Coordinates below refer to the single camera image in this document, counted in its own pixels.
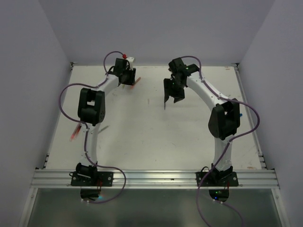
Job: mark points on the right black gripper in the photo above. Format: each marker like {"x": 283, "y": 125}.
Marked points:
{"x": 178, "y": 95}

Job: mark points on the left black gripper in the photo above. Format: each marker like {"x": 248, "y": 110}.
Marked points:
{"x": 131, "y": 81}

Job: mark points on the orange highlighter pen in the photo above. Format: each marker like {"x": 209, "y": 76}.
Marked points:
{"x": 132, "y": 86}

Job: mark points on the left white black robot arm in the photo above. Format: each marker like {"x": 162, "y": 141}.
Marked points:
{"x": 92, "y": 111}

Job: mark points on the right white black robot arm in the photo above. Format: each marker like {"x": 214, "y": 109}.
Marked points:
{"x": 225, "y": 114}

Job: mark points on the red pen left side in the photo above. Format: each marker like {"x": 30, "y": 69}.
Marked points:
{"x": 76, "y": 132}

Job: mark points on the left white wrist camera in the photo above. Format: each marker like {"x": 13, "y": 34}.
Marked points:
{"x": 131, "y": 62}

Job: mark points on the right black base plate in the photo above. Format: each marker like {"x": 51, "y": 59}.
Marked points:
{"x": 220, "y": 181}

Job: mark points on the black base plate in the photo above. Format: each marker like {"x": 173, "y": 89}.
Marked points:
{"x": 220, "y": 181}
{"x": 103, "y": 179}

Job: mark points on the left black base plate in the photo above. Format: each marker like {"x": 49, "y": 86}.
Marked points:
{"x": 103, "y": 179}

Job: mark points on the aluminium front rail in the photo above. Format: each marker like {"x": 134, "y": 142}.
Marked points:
{"x": 159, "y": 179}

